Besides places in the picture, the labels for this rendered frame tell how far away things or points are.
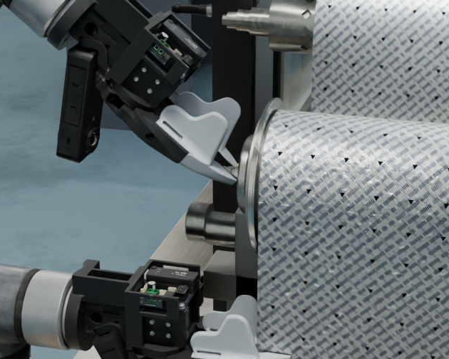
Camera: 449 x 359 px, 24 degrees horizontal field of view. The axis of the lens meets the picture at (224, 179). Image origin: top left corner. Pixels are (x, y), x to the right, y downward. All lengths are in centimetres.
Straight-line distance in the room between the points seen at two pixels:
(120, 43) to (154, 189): 327
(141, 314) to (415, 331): 25
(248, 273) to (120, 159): 351
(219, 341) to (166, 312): 6
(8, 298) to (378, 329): 35
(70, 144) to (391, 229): 31
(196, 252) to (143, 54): 75
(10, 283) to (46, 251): 270
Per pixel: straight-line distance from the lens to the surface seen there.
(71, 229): 388
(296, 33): 116
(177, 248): 164
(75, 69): 95
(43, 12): 94
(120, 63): 92
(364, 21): 110
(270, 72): 136
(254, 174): 90
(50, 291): 101
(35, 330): 102
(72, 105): 96
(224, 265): 106
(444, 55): 109
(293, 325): 96
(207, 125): 92
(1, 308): 102
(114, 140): 475
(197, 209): 104
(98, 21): 94
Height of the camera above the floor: 161
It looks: 22 degrees down
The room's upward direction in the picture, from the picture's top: straight up
